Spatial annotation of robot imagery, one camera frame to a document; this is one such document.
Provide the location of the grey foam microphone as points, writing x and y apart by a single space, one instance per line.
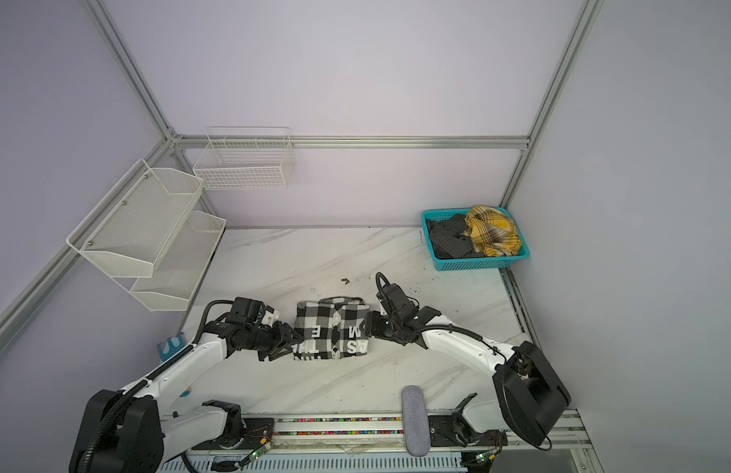
416 426

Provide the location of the white mesh two-tier shelf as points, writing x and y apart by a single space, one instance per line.
150 237

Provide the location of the teal plastic basket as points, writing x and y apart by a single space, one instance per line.
470 263

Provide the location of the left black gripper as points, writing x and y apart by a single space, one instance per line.
282 340

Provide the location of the dark grey striped shirt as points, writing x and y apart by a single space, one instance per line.
449 239

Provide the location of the yellow plaid shirt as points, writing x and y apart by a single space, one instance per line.
492 232

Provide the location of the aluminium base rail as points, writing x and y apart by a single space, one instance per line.
376 442

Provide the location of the black white checkered shirt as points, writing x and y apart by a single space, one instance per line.
331 329

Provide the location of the aluminium frame profile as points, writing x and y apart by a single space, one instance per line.
359 142

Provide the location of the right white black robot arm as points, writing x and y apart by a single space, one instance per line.
531 396

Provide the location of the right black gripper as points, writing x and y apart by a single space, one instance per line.
370 325

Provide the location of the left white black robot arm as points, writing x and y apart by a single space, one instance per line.
135 429

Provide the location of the white wire wall basket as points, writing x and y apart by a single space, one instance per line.
246 158

